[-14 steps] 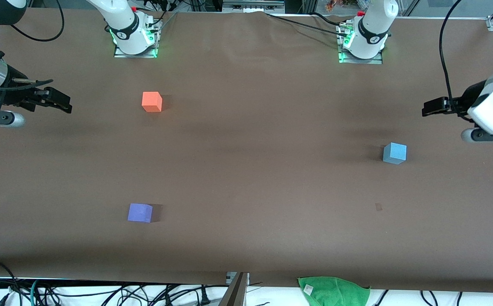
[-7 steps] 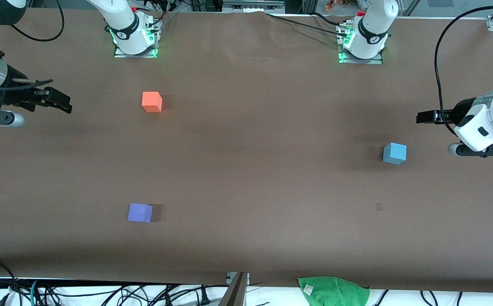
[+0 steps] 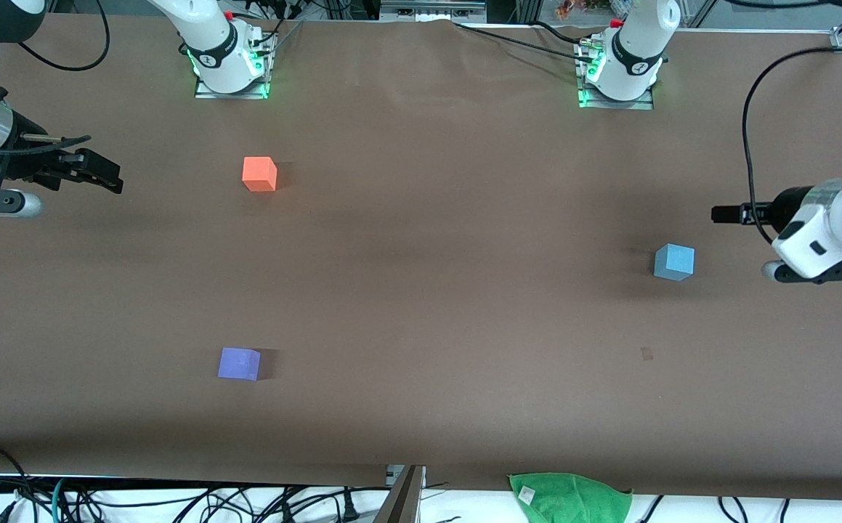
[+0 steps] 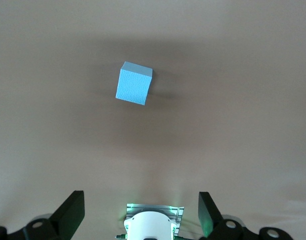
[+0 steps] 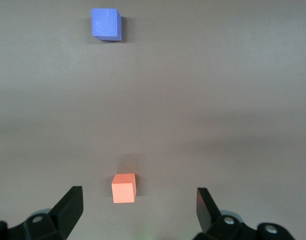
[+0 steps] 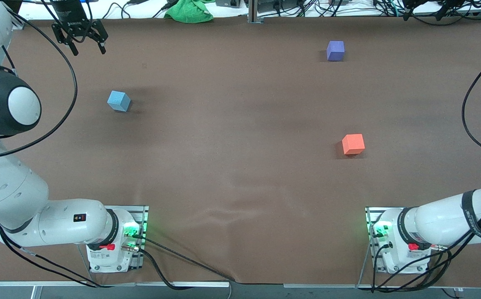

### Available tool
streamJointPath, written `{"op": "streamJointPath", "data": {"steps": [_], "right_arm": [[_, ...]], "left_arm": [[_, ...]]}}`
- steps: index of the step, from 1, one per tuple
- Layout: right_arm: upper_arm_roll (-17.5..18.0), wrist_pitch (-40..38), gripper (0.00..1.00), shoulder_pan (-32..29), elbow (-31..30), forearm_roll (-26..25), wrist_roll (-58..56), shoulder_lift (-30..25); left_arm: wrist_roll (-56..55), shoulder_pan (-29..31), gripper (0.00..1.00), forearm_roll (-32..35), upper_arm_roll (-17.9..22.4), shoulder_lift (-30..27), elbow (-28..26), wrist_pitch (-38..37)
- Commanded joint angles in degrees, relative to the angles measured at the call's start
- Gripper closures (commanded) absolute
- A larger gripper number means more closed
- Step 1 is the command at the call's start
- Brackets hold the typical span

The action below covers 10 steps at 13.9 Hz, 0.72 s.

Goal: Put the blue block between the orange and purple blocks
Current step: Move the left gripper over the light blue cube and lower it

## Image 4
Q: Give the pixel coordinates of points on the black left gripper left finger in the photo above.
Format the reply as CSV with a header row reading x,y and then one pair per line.
x,y
70,215

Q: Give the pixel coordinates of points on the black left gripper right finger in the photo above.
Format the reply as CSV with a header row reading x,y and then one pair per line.
x,y
206,215

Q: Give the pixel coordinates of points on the blue foam block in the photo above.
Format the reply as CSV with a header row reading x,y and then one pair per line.
x,y
133,85

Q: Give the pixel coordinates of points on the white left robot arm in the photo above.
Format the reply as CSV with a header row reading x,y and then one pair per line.
x,y
149,225

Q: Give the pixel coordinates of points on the brown table cover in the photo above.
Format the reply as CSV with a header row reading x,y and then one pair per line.
x,y
218,125

